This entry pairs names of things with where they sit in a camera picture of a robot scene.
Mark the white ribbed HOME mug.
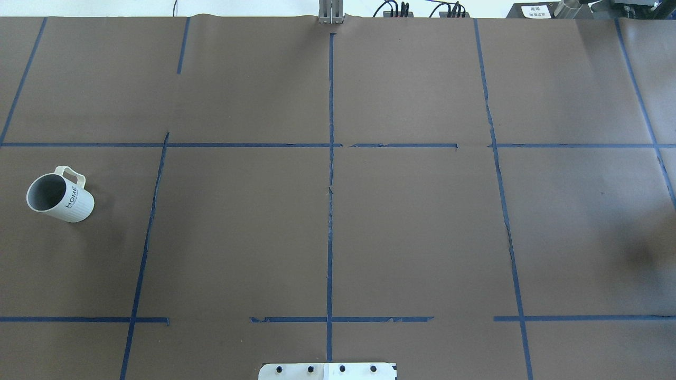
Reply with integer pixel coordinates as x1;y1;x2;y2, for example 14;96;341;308
26;166;95;222

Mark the metal cylinder cup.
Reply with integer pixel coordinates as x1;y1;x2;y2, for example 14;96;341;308
553;0;582;19

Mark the brown paper table mat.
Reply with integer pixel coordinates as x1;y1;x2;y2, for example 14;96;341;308
2;15;674;379

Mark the black power strip left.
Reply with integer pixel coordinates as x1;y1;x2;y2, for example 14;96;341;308
373;1;415;18

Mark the black power strip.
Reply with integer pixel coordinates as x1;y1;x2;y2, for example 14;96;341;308
373;1;415;18
429;2;469;18

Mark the black power strip right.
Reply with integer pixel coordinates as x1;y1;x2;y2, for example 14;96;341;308
429;2;469;18

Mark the grey box with label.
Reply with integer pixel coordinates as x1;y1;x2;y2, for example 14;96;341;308
505;1;560;20

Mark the aluminium frame post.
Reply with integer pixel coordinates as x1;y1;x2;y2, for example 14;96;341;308
318;0;344;25

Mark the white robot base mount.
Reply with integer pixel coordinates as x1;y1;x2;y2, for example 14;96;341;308
258;362;398;379

